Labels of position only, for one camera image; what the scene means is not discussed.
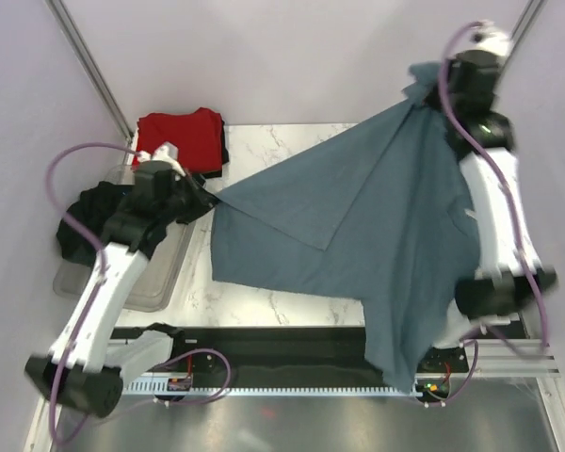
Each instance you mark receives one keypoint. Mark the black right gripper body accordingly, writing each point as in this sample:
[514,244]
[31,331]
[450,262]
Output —
[453,65]

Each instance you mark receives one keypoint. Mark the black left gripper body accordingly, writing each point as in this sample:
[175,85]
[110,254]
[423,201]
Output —
[175,177]

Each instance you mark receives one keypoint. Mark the black t-shirt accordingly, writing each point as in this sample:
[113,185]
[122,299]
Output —
[98,209]
[212,153]

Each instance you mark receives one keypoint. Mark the clear plastic bin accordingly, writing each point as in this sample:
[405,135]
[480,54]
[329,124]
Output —
[153,287]

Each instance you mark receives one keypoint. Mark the blue-grey t-shirt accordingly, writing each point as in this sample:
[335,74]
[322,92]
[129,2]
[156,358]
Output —
[379,213]

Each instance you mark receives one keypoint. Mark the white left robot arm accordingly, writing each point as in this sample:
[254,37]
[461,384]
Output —
[80,371]

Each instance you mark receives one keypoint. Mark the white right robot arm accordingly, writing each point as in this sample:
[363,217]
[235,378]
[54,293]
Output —
[510,275]

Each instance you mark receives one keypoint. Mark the folded black t-shirt under red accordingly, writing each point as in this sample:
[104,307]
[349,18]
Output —
[212,153]

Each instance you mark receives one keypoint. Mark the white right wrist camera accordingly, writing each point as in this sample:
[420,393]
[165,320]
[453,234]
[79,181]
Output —
[487,37]

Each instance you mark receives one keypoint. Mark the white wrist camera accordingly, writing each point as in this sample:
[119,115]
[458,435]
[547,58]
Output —
[167,153]
[487,37]

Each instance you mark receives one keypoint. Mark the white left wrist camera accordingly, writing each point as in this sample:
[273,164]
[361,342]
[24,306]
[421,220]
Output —
[167,153]

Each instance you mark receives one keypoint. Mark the aluminium corner frame post right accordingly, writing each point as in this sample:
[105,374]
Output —
[528,16]

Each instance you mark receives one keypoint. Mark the aluminium corner frame post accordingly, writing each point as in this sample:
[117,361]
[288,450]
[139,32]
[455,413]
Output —
[528,16]
[74,37]

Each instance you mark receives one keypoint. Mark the white slotted cable duct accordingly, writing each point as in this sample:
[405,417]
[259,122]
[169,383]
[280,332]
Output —
[179,384]

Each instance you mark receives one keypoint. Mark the aluminium corner frame post left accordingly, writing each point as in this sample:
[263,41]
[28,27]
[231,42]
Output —
[74,37]

